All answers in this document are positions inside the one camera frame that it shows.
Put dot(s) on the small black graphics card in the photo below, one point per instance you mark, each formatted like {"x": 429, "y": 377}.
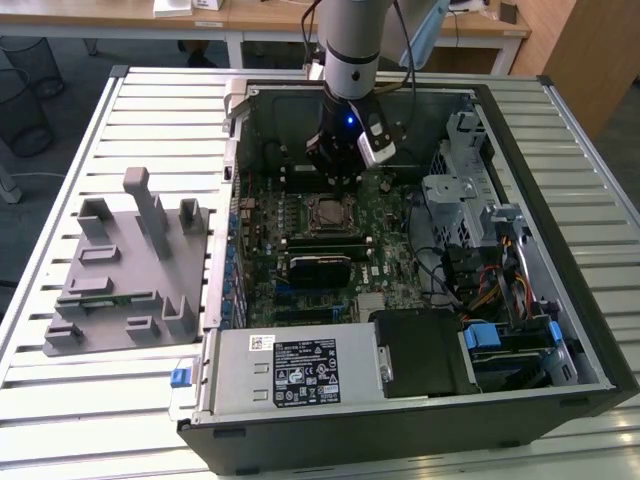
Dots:
{"x": 320, "y": 272}

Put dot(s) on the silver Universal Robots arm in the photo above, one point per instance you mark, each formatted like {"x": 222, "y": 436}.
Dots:
{"x": 350, "y": 50}

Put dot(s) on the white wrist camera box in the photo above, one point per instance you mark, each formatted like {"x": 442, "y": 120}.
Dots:
{"x": 377, "y": 137}

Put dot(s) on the grey metal drive cage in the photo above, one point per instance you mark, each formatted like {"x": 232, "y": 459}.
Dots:
{"x": 445, "y": 195}

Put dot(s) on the grey parts rack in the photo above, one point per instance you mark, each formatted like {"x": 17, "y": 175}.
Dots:
{"x": 135, "y": 280}

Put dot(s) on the green RAM stick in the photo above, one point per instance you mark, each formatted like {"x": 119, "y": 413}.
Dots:
{"x": 122, "y": 300}

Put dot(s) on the green motherboard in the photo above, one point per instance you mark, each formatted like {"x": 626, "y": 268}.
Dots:
{"x": 405, "y": 265}

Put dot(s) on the blue case latch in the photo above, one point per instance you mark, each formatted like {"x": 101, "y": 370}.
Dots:
{"x": 180, "y": 377}

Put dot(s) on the hard disk in blue carrier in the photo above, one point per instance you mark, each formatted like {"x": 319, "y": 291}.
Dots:
{"x": 480, "y": 337}

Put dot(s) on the small white printed box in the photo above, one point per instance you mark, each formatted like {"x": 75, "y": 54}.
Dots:
{"x": 206, "y": 4}

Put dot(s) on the silver CPU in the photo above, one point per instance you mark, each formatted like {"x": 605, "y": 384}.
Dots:
{"x": 334, "y": 212}

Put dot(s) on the CPU socket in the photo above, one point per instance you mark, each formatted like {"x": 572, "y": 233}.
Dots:
{"x": 309, "y": 231}

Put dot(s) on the white metal desk leg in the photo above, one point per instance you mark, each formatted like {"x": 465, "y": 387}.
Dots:
{"x": 10, "y": 185}

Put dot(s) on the black expansion slot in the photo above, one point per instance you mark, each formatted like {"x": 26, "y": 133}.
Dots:
{"x": 302, "y": 315}

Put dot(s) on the copper coloured tube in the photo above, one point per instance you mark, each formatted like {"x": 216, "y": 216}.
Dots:
{"x": 387, "y": 89}

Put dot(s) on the silver chipset heatsink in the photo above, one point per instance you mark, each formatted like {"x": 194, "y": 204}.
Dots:
{"x": 374, "y": 306}

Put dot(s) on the black PC case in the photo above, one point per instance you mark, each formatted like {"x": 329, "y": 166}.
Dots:
{"x": 350, "y": 440}

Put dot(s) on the silver power supply unit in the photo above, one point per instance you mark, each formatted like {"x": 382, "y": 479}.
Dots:
{"x": 235, "y": 365}

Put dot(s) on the black plastic shroud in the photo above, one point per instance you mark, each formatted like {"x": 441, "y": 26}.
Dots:
{"x": 425, "y": 350}

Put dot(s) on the small dark brown box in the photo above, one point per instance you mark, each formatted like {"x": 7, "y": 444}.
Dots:
{"x": 509, "y": 12}

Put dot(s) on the blue plastic clip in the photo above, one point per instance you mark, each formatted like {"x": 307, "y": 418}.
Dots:
{"x": 554, "y": 334}

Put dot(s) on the wooden cabinet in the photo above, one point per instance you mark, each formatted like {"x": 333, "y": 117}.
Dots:
{"x": 590, "y": 60}

